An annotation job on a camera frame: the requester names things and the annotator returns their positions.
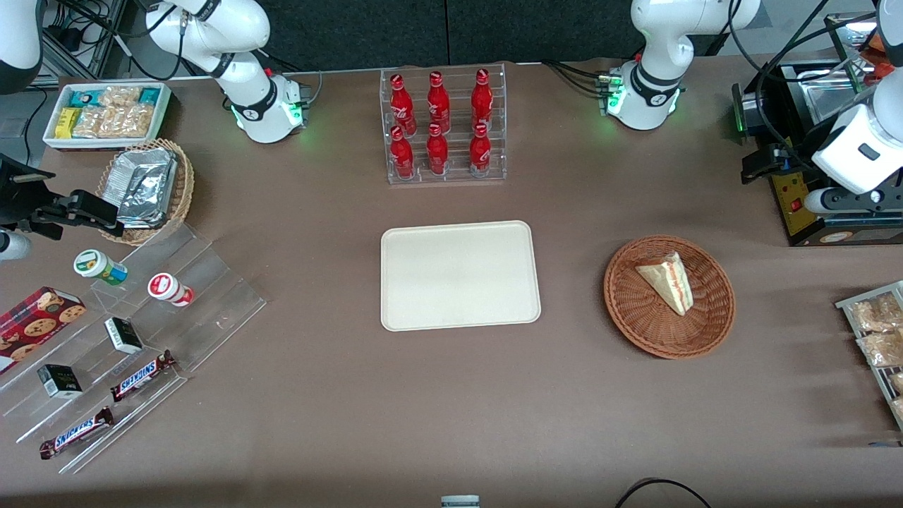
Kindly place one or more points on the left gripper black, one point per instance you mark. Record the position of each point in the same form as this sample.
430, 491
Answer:
791, 154

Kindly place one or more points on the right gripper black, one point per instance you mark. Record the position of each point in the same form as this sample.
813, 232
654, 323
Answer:
21, 200

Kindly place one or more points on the triangular sandwich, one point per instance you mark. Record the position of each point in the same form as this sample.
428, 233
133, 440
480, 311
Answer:
670, 282

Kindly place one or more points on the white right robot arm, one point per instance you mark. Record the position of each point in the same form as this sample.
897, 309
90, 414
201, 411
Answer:
240, 77

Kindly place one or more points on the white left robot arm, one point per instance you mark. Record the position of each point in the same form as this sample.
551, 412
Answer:
652, 42

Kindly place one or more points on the oval tan wicker basket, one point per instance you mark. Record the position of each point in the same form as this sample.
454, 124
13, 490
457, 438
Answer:
182, 190

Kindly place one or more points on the tray of packaged snacks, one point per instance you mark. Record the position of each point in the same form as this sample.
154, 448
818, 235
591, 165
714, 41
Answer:
846, 305

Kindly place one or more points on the round brown wicker basket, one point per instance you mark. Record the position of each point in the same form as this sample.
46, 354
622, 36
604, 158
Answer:
642, 317

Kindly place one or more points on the cream rectangular tray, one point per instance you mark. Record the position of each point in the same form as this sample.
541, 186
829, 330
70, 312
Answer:
458, 275

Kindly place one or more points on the black food warmer appliance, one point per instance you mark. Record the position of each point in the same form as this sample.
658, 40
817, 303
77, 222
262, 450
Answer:
794, 204

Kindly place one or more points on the green lidded snack cup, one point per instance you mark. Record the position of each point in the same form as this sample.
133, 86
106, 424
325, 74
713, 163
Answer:
95, 264

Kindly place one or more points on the silver foil wrapped pack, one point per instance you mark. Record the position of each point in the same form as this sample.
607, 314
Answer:
137, 217
144, 176

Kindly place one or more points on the steel warmer pan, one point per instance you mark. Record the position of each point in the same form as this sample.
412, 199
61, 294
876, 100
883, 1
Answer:
829, 95

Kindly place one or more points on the yellow snack packet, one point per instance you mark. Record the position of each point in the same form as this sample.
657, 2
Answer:
67, 122

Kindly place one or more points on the clear bag of crackers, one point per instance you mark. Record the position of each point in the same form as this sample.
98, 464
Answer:
92, 123
120, 96
132, 121

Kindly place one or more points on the red cookie box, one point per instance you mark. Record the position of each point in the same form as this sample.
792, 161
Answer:
35, 328

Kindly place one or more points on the red lidded snack cup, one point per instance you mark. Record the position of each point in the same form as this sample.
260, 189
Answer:
166, 288

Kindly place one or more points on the teal snack packet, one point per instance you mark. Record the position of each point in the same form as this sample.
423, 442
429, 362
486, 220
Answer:
85, 97
149, 96

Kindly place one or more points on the small black box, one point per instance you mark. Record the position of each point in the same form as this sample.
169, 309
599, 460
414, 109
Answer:
123, 336
60, 381

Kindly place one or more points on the white plastic snack bin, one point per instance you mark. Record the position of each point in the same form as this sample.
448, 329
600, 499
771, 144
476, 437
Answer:
164, 106

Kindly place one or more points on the clear acrylic stepped stand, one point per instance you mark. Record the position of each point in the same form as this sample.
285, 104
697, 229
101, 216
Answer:
211, 296

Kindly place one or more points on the red sausage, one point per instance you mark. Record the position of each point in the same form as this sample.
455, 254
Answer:
875, 44

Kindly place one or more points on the Snickers chocolate bar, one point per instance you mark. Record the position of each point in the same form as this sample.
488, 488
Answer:
141, 377
74, 434

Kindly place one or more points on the clear bag of nuts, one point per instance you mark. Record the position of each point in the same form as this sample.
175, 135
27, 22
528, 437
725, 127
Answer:
875, 314
882, 349
898, 409
897, 382

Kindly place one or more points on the red cola bottle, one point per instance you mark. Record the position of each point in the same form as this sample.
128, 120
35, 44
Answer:
402, 106
437, 154
438, 102
482, 99
480, 152
402, 156

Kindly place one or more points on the clear acrylic bottle rack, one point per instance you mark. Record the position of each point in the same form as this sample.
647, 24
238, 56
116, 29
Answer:
451, 176

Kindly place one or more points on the small grey device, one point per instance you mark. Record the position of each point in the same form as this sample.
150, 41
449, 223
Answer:
460, 502

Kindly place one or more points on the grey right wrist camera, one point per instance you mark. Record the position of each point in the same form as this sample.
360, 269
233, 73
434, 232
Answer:
13, 245

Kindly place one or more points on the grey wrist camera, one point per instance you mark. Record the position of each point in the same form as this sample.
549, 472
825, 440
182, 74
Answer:
820, 202
13, 245

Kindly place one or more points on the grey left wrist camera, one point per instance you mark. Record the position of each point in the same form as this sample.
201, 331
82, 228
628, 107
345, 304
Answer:
820, 202

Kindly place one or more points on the aluminium frame rack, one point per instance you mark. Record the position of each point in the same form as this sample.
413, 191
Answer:
99, 42

